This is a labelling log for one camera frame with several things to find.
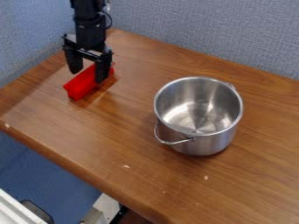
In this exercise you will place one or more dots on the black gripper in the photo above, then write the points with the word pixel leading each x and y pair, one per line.
pixel 76 54

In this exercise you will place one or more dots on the red rectangular block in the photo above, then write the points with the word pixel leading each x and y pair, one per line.
pixel 84 83

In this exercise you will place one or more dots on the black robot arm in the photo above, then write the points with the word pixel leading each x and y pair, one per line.
pixel 88 44

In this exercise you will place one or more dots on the stainless steel pot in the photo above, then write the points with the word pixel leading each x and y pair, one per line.
pixel 198 111

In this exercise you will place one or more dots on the white table leg base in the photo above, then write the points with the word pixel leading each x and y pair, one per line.
pixel 104 211

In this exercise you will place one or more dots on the white furniture piece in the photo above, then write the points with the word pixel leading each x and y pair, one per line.
pixel 14 213

